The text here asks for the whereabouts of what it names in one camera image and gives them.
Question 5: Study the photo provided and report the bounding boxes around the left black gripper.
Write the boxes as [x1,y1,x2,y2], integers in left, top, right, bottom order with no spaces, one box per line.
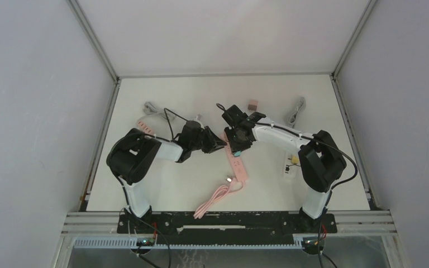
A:
[190,126,227,154]

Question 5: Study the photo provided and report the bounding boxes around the pink power strip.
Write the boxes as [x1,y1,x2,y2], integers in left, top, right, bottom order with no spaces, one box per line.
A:
[222,133,248,183]

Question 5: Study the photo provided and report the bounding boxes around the pink cable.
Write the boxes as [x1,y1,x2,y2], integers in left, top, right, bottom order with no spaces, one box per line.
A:
[193,176,246,220]

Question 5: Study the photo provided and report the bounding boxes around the yellow plug adapter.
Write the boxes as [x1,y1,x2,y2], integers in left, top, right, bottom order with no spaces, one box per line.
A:
[290,156,299,165]

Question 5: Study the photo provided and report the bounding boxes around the white power strip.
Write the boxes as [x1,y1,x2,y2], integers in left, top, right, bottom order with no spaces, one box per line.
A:
[283,152,300,180]
[136,117,155,135]

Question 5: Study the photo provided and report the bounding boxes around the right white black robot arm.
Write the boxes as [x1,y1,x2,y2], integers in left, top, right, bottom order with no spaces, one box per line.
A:
[216,103,354,232]

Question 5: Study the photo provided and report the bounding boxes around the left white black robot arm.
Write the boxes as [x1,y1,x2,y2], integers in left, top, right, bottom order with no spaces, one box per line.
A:
[106,119,227,233]

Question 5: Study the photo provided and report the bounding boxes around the brown pink adapter spare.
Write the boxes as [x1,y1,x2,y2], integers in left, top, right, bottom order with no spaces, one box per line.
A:
[247,99,259,112]

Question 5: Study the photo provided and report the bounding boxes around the grey coiled cable right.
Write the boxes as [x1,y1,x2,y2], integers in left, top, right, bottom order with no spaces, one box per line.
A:
[287,96,307,127]

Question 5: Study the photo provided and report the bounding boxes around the grey coiled cable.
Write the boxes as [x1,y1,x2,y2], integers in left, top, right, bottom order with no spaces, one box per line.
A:
[142,102,173,119]
[287,96,307,127]

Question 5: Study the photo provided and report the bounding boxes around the grey coiled cable left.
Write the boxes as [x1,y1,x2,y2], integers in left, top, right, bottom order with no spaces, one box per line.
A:
[142,102,173,119]

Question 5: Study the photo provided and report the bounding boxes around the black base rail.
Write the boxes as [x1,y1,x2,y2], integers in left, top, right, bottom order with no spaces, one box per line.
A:
[117,211,338,245]

